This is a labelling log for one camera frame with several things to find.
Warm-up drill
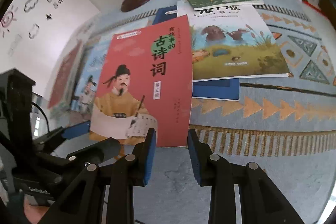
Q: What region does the red fairy tale book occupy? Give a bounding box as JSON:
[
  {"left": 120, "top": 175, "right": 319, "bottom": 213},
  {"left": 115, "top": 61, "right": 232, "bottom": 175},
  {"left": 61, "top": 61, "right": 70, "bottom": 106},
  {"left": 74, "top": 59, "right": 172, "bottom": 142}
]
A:
[{"left": 48, "top": 39, "right": 83, "bottom": 109}]

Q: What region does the patterned blue orange mat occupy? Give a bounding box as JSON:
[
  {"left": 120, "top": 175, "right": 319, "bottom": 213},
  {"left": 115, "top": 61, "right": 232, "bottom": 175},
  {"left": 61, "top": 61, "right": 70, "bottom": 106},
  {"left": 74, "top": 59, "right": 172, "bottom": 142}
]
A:
[{"left": 90, "top": 0, "right": 335, "bottom": 223}]

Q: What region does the person's left hand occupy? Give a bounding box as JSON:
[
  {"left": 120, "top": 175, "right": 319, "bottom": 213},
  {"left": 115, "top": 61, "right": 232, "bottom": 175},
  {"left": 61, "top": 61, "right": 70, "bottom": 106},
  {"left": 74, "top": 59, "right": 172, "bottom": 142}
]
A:
[{"left": 23, "top": 197, "right": 49, "bottom": 224}]

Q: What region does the red poetry book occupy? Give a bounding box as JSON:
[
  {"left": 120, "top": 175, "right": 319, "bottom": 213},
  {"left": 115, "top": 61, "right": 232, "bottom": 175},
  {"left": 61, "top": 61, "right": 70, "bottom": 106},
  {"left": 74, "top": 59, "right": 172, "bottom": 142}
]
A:
[{"left": 89, "top": 16, "right": 193, "bottom": 147}]

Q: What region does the white illustrated picture book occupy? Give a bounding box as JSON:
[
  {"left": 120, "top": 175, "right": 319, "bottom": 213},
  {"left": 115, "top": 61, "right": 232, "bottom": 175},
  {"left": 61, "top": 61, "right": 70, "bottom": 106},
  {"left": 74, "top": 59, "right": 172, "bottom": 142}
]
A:
[{"left": 177, "top": 0, "right": 290, "bottom": 82}]

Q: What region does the dark blue book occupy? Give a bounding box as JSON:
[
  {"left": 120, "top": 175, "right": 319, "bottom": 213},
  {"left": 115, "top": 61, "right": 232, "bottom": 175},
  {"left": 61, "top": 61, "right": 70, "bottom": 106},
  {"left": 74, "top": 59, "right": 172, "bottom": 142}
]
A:
[{"left": 153, "top": 5, "right": 240, "bottom": 101}]

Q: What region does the light blue poet book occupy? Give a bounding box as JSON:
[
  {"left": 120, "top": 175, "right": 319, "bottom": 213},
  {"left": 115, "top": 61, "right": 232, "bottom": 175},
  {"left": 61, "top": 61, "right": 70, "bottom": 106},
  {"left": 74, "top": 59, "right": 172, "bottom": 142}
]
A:
[{"left": 70, "top": 35, "right": 113, "bottom": 115}]

